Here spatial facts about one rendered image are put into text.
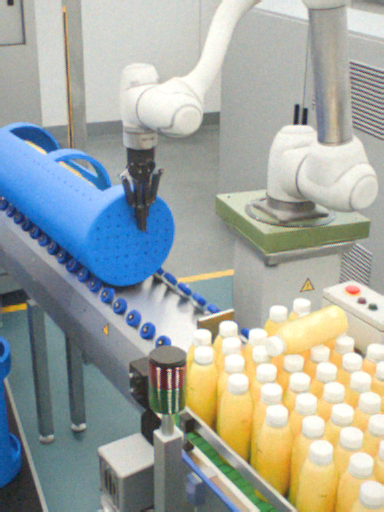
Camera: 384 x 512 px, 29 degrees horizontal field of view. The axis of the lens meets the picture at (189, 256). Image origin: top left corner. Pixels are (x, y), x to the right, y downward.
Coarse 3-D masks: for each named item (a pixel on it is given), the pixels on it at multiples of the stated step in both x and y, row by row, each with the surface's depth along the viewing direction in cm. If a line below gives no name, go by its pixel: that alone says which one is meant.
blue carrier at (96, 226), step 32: (32, 128) 271; (0, 160) 253; (32, 160) 237; (64, 160) 233; (96, 160) 239; (0, 192) 259; (32, 192) 230; (64, 192) 215; (96, 192) 206; (64, 224) 211; (96, 224) 200; (128, 224) 206; (160, 224) 211; (96, 256) 204; (128, 256) 209; (160, 256) 215
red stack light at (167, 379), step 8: (152, 368) 121; (160, 368) 121; (176, 368) 121; (184, 368) 122; (152, 376) 122; (160, 376) 121; (168, 376) 121; (176, 376) 121; (184, 376) 123; (152, 384) 123; (160, 384) 122; (168, 384) 121; (176, 384) 122
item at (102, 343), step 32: (0, 224) 271; (32, 224) 261; (0, 256) 288; (32, 256) 247; (32, 288) 262; (64, 288) 227; (128, 288) 217; (160, 288) 218; (64, 320) 239; (96, 320) 210; (160, 320) 200; (192, 320) 201; (96, 352) 220; (128, 352) 195; (128, 384) 204
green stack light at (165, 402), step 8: (184, 384) 124; (152, 392) 123; (160, 392) 122; (168, 392) 122; (176, 392) 122; (184, 392) 124; (152, 400) 124; (160, 400) 123; (168, 400) 123; (176, 400) 123; (184, 400) 125; (152, 408) 125; (160, 408) 124; (168, 408) 123; (176, 408) 124
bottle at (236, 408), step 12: (228, 396) 146; (240, 396) 146; (228, 408) 146; (240, 408) 145; (252, 408) 147; (228, 420) 147; (240, 420) 146; (228, 432) 148; (240, 432) 147; (228, 444) 149; (240, 444) 149; (240, 456) 150
